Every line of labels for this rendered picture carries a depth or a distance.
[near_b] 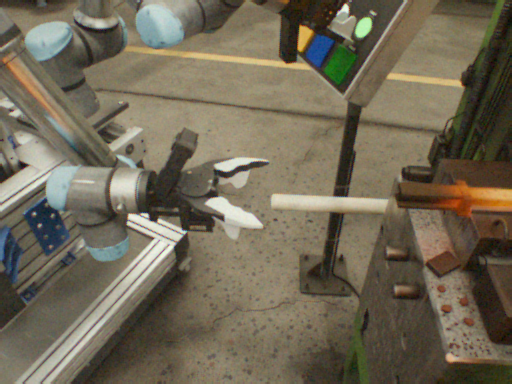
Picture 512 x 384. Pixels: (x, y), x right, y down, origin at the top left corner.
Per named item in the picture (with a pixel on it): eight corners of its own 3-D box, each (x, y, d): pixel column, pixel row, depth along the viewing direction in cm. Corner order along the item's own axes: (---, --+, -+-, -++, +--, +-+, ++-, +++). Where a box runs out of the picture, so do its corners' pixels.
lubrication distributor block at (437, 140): (428, 180, 106) (443, 137, 97) (422, 165, 111) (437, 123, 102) (441, 180, 106) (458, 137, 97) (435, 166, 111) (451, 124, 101)
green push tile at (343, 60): (338, 85, 93) (356, 56, 90) (322, 72, 99) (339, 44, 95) (343, 87, 94) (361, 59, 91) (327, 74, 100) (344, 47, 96)
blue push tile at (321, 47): (318, 67, 100) (334, 39, 97) (304, 55, 105) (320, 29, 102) (323, 69, 101) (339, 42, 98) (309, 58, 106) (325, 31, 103)
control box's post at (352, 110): (319, 279, 171) (364, 17, 98) (319, 271, 173) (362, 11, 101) (328, 279, 170) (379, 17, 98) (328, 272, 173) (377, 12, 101)
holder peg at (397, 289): (391, 302, 64) (395, 292, 62) (388, 288, 66) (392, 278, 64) (417, 303, 64) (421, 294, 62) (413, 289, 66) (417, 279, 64)
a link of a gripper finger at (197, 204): (239, 212, 61) (200, 187, 65) (239, 203, 60) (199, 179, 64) (218, 229, 58) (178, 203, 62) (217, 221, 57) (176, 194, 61)
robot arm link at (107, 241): (137, 221, 82) (125, 180, 75) (128, 264, 74) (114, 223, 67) (98, 223, 82) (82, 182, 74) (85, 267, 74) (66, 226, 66)
